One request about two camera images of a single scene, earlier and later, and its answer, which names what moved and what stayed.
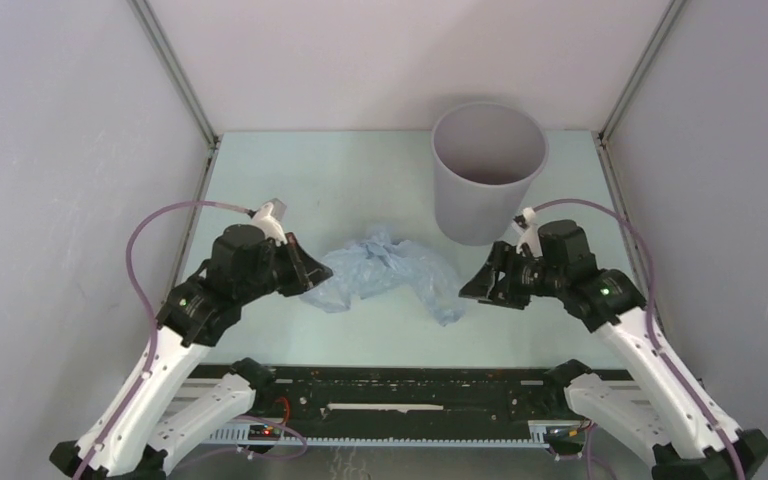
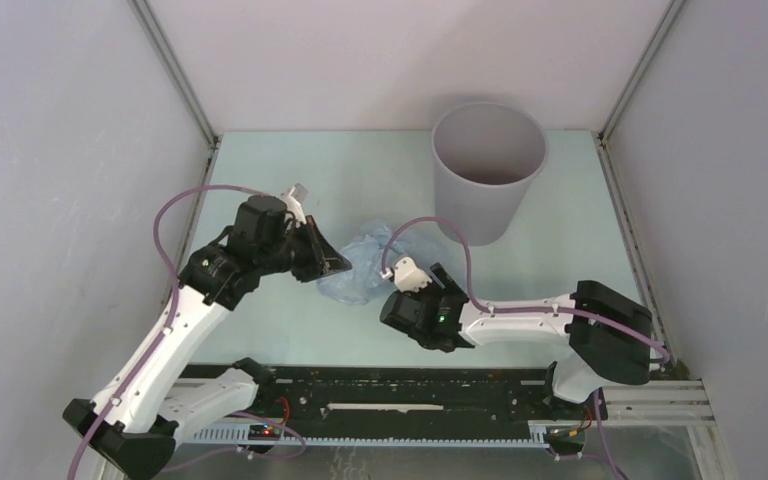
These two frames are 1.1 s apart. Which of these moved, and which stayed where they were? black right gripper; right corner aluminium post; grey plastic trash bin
Moved: black right gripper
Stayed: right corner aluminium post; grey plastic trash bin
